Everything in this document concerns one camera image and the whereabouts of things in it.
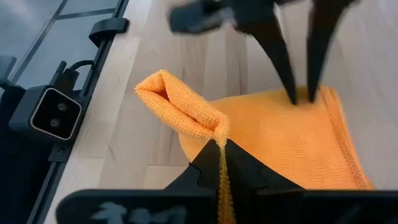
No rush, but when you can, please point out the black table-level camera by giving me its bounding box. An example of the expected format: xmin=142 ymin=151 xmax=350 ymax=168
xmin=8 ymin=84 xmax=84 ymax=144

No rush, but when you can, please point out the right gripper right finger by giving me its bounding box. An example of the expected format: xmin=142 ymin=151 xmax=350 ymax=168
xmin=226 ymin=138 xmax=398 ymax=224

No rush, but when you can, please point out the black aluminium table frame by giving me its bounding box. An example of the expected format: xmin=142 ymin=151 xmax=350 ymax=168
xmin=26 ymin=0 xmax=131 ymax=224

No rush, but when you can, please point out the orange microfiber towel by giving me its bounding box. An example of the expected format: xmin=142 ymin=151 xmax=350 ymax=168
xmin=134 ymin=68 xmax=376 ymax=224

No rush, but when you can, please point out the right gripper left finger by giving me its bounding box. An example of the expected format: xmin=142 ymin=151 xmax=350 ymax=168
xmin=55 ymin=139 xmax=219 ymax=224

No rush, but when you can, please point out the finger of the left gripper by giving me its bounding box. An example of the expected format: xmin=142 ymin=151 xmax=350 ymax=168
xmin=305 ymin=0 xmax=357 ymax=104
xmin=239 ymin=12 xmax=299 ymax=106

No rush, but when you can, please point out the black table edge clamp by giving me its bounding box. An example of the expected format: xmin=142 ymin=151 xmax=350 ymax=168
xmin=88 ymin=17 xmax=130 ymax=48

